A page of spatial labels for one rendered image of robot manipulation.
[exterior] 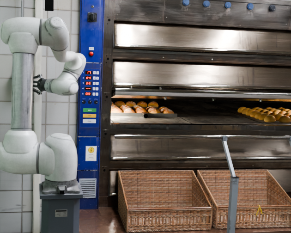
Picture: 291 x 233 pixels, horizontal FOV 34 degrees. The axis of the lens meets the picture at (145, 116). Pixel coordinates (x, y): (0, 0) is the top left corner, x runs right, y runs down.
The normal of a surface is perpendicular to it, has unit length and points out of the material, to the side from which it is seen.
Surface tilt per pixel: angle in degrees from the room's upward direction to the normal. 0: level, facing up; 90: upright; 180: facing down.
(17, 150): 78
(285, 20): 91
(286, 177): 70
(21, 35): 87
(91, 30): 90
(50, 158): 84
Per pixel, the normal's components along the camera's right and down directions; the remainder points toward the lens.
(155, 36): 0.21, -0.20
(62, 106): 0.20, 0.15
